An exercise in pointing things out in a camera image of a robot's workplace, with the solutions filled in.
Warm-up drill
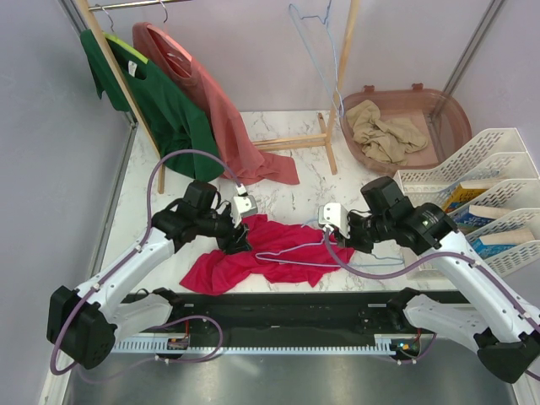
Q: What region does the wooden clothes rack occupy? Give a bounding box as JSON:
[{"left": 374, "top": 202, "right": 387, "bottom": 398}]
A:
[{"left": 76, "top": 1, "right": 359, "bottom": 192}]

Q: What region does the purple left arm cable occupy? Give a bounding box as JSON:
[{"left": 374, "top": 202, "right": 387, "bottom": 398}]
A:
[{"left": 49, "top": 149, "right": 248, "bottom": 376}]

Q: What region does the light blue book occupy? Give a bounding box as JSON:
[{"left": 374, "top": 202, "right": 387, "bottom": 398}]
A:
[{"left": 471, "top": 228, "right": 535, "bottom": 259}]

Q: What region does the light blue wire hanger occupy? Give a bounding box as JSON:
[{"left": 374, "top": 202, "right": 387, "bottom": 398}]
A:
[
  {"left": 255, "top": 240, "right": 404, "bottom": 269},
  {"left": 288, "top": 1, "right": 344, "bottom": 117}
]

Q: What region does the yellow blue book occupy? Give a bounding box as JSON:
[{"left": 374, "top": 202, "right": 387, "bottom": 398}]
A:
[{"left": 441, "top": 179, "right": 502, "bottom": 213}]

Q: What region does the beige crumpled garment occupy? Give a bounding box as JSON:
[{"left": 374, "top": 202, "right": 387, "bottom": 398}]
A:
[{"left": 345, "top": 100, "right": 429, "bottom": 165}]

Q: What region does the blue cover book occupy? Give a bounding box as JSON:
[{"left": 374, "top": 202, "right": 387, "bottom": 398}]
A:
[{"left": 453, "top": 205, "right": 511, "bottom": 235}]

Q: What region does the pink translucent laundry basket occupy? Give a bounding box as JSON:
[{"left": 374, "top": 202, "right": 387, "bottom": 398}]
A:
[{"left": 340, "top": 84, "right": 472, "bottom": 176}]

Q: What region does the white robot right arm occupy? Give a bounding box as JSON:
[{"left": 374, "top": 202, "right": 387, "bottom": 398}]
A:
[{"left": 318, "top": 176, "right": 539, "bottom": 384}]

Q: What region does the silver hanger under salmon shirt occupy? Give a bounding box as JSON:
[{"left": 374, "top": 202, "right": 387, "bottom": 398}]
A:
[{"left": 159, "top": 0, "right": 169, "bottom": 26}]

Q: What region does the magenta t shirt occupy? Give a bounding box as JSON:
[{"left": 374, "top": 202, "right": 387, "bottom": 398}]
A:
[{"left": 180, "top": 214, "right": 339, "bottom": 296}]

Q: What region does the white plastic file organizer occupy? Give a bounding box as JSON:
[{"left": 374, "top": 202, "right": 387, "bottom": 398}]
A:
[{"left": 394, "top": 128, "right": 539, "bottom": 277}]

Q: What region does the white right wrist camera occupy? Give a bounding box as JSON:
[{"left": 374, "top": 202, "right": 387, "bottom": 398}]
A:
[{"left": 317, "top": 202, "right": 350, "bottom": 239}]

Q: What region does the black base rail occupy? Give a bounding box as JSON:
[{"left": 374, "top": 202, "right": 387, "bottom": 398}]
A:
[{"left": 121, "top": 291, "right": 469, "bottom": 338}]

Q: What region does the silver hanger under green shirt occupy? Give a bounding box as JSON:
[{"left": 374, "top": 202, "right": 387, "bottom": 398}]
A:
[{"left": 100, "top": 6, "right": 115, "bottom": 34}]

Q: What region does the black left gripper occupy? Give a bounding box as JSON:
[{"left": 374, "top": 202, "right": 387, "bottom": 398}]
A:
[{"left": 197, "top": 204, "right": 252, "bottom": 256}]

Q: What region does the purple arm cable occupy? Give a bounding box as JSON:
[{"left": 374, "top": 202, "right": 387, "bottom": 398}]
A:
[
  {"left": 322, "top": 227, "right": 540, "bottom": 379},
  {"left": 49, "top": 149, "right": 248, "bottom": 376}
]

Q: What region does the white slotted cable duct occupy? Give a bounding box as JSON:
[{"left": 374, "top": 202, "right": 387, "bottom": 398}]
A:
[{"left": 111, "top": 333, "right": 425, "bottom": 354}]

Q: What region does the salmon pink t shirt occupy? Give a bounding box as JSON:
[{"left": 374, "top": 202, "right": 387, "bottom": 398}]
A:
[{"left": 132, "top": 22, "right": 300, "bottom": 186}]

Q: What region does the green t shirt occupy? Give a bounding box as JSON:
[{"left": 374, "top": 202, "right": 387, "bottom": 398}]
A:
[{"left": 80, "top": 30, "right": 219, "bottom": 157}]

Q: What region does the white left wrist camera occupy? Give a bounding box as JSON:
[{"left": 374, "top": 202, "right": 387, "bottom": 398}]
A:
[{"left": 230, "top": 184, "right": 258, "bottom": 227}]

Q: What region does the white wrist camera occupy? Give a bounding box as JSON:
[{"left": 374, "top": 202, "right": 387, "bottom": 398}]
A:
[
  {"left": 230, "top": 184, "right": 258, "bottom": 227},
  {"left": 317, "top": 202, "right": 350, "bottom": 239}
]

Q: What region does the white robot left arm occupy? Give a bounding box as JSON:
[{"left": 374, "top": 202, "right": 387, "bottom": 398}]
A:
[{"left": 46, "top": 181, "right": 257, "bottom": 375}]

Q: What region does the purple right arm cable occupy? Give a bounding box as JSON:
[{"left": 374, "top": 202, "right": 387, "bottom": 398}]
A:
[{"left": 322, "top": 227, "right": 540, "bottom": 379}]

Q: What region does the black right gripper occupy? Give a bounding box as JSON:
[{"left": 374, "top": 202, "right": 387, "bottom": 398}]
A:
[{"left": 334, "top": 211, "right": 392, "bottom": 254}]

